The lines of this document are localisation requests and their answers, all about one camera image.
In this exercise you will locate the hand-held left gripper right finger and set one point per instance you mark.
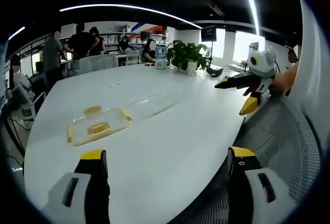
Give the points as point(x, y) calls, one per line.
point(254, 195)

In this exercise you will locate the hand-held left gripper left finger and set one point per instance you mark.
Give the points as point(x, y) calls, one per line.
point(77, 195)

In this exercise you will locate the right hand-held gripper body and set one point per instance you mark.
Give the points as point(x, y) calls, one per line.
point(263, 65)

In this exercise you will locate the person's right hand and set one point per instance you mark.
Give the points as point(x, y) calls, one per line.
point(284, 79)

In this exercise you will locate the black headset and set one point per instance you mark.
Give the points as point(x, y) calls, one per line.
point(215, 71)

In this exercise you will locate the grey mesh office chair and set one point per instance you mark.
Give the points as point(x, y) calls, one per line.
point(273, 131)

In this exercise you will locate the dark screen on stand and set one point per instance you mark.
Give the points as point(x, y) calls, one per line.
point(208, 34)

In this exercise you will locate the potted green plant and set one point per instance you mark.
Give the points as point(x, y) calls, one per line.
point(187, 55)

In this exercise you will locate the long ceiling light strip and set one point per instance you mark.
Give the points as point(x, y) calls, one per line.
point(251, 4)
point(134, 8)

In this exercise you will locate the clear lid with yellow clips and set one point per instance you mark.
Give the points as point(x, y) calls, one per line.
point(99, 126)

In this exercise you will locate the blue white water bottle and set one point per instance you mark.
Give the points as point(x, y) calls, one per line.
point(161, 58)

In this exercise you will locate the small red object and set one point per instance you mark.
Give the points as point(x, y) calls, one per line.
point(148, 65)

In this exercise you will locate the white office chair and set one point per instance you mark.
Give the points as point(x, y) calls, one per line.
point(29, 105)
point(99, 62)
point(132, 58)

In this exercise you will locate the white storage shelves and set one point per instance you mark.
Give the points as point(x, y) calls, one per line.
point(136, 40)

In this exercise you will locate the short ceiling light strip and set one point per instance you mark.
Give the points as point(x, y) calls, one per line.
point(16, 33)

